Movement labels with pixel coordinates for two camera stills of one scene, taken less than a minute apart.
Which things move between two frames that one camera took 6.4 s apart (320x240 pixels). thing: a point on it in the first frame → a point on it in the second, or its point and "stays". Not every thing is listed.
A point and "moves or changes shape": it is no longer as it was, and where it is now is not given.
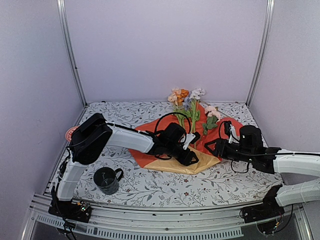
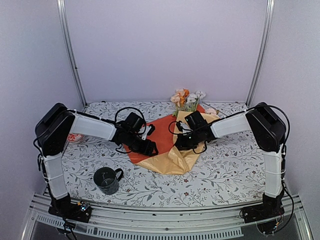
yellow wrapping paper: (205, 160) moves or changes shape
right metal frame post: (261, 52) stays
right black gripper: (220, 143) → (181, 144)
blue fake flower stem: (191, 104) moves or changes shape
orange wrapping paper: (196, 120) moves or changes shape
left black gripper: (185, 159) → (148, 150)
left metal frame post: (61, 4) stays
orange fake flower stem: (181, 95) moves or changes shape
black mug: (107, 179) stays
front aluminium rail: (166, 222) stays
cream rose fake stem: (173, 98) moves or changes shape
